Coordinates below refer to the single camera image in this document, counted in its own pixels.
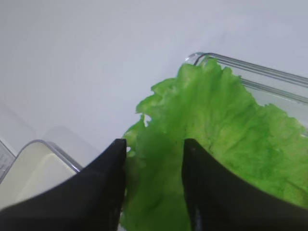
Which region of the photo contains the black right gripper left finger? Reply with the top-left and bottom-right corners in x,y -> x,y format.
0,139 -> 127,231

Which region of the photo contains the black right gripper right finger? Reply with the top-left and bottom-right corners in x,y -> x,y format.
181,139 -> 308,231

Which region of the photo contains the green lettuce leaf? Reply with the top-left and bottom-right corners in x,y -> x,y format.
120,60 -> 308,231

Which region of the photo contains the clear lettuce cheese container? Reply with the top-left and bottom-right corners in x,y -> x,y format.
184,52 -> 308,129

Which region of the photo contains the white serving tray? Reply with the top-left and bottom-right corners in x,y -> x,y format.
0,140 -> 82,209

